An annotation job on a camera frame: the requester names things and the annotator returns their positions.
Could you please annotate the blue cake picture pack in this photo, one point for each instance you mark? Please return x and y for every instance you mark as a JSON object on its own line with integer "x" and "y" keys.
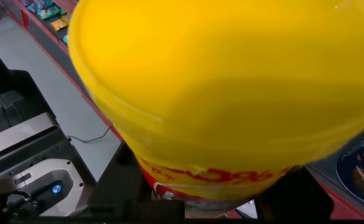
{"x": 360, "y": 174}

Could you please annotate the yellow snack pack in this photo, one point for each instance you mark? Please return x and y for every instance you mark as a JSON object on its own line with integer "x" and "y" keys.
{"x": 60, "y": 22}

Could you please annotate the teal snack pack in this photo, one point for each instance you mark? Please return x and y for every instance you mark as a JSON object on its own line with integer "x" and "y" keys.
{"x": 36, "y": 6}
{"x": 48, "y": 12}
{"x": 65, "y": 39}

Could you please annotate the yellow lidded red snack can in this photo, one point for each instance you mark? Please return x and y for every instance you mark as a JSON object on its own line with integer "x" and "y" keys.
{"x": 219, "y": 93}

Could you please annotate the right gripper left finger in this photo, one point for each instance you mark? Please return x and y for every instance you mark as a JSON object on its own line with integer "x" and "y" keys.
{"x": 119, "y": 183}

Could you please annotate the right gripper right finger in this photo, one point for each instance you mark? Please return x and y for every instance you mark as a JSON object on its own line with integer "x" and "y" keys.
{"x": 293, "y": 196}

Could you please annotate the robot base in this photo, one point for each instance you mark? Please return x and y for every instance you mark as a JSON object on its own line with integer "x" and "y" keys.
{"x": 29, "y": 149}

